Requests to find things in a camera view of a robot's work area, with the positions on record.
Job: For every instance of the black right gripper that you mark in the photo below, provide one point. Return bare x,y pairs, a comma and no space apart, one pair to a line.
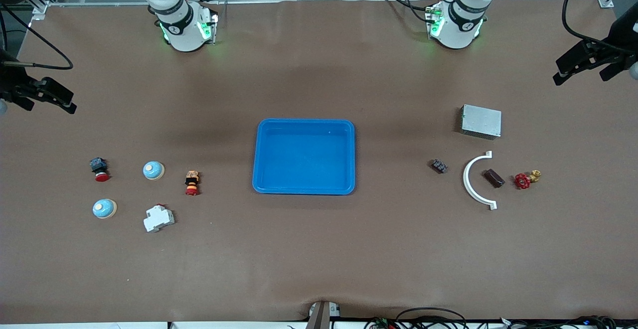
11,81

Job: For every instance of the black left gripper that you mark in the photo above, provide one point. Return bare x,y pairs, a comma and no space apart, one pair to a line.
619,43

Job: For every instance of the light blue service bell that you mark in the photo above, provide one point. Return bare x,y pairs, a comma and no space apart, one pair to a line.
153,170
104,209

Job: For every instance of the dark brown capacitor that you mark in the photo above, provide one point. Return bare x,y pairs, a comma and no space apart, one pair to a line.
494,178

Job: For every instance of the small black connector block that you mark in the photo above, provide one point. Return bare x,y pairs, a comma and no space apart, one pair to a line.
439,166

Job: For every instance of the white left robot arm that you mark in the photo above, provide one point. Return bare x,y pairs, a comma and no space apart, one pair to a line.
461,25

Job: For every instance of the green-lit arm base connector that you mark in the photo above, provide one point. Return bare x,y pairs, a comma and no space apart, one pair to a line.
207,27

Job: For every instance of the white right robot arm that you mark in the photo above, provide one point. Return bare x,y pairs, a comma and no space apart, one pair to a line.
182,35

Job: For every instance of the red mushroom emergency button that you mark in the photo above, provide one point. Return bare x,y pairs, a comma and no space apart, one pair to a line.
98,166

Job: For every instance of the grey metal box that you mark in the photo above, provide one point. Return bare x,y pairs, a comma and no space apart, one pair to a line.
481,121

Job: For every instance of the red handwheel brass valve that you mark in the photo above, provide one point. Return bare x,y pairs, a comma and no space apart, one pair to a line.
522,181

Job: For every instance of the white circuit breaker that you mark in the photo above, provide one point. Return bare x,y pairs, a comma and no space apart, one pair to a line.
158,218

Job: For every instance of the orange red push button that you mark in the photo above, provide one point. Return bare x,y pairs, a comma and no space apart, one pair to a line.
192,182

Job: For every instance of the blue plastic tray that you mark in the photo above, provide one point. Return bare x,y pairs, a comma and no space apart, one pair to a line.
304,159

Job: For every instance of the table cover sheet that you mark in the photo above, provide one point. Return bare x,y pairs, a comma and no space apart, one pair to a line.
319,249

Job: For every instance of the white curved plastic bracket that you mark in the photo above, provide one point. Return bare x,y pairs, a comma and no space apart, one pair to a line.
465,177

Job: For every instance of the camera mount post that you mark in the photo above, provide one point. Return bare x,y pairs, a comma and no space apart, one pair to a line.
321,315

